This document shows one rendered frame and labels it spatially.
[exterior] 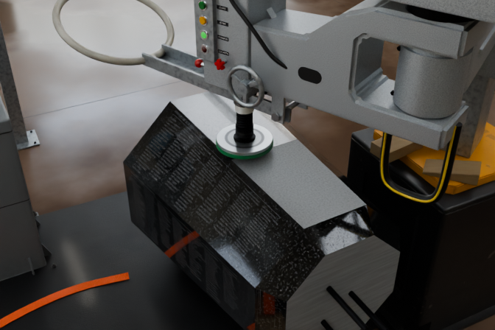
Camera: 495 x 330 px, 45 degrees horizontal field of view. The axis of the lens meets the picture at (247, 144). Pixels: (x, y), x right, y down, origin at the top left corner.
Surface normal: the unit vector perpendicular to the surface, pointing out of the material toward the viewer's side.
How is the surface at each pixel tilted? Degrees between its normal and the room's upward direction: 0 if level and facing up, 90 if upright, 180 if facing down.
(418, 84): 90
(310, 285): 90
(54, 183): 0
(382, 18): 90
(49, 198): 0
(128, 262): 0
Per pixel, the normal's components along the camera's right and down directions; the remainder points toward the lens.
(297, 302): 0.48, 0.48
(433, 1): -0.60, 0.44
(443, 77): 0.01, 0.55
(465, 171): -0.18, -0.86
